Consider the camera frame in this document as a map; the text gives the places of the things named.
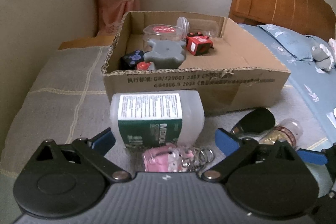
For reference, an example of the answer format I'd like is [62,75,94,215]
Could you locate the cardboard box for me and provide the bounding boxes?
[102,11,291,117]

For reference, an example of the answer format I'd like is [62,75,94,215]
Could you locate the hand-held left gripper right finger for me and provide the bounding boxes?
[202,128,303,184]

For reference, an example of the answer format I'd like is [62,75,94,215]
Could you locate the wooden nightstand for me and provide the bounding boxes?
[58,36,116,51]

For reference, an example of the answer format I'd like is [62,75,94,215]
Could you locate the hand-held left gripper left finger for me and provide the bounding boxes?
[34,127,132,184]

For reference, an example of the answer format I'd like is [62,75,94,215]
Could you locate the blue floral bed sheet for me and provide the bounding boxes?
[238,23,336,141]

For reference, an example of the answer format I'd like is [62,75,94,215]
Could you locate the clear round container red label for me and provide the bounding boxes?
[143,23,186,44]

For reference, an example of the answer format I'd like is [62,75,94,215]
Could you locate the clear plastic jar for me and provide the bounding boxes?
[176,17,221,39]

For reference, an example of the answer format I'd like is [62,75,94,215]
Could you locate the red toy train car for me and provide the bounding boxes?
[186,32,215,56]

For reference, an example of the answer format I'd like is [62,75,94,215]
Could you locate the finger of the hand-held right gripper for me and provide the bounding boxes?
[298,143,336,166]
[313,178,336,214]

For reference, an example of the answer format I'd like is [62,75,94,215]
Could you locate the grey plush toy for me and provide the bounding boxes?
[311,39,336,73]

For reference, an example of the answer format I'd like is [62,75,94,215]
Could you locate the black glossy oval object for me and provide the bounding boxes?
[230,108,276,136]

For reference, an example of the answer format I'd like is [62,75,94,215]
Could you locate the blue floral pillow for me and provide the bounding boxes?
[257,24,329,62]

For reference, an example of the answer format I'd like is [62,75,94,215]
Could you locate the black toy car red wheels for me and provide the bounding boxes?
[120,49,156,70]

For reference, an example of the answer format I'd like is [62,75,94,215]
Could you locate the grey toy figure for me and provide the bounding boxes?
[144,39,187,71]

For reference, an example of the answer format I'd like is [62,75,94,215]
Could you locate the clear capsule bottle silver cap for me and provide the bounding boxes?
[231,118,304,147]

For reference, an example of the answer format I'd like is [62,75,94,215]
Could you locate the pink keychain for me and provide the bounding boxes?
[142,143,214,173]

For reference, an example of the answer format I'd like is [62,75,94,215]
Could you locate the white bottle with green label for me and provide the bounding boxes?
[110,90,205,152]

